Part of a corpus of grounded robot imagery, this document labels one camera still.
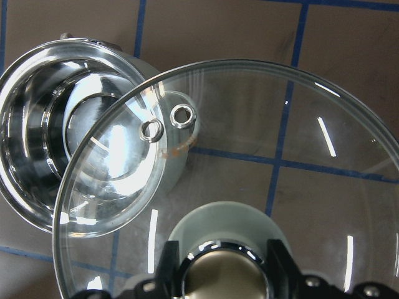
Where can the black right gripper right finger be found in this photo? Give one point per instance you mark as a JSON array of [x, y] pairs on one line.
[[283, 275]]

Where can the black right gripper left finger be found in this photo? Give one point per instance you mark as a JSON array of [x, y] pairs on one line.
[[167, 277]]

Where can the glass pot lid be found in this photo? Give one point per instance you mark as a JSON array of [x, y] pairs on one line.
[[280, 154]]

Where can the white electric cooking pot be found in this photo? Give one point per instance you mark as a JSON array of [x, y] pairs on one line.
[[79, 151]]

